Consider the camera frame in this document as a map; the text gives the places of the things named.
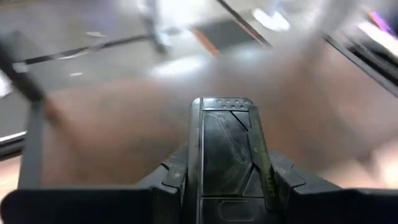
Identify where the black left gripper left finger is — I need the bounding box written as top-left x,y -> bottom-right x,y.
160,97 -> 203,224

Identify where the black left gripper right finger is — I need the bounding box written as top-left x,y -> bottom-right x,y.
201,97 -> 307,224

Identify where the black metal wood shelf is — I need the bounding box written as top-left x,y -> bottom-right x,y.
0,30 -> 46,189

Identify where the black aluminium rig frame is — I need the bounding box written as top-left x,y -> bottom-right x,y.
322,32 -> 398,98

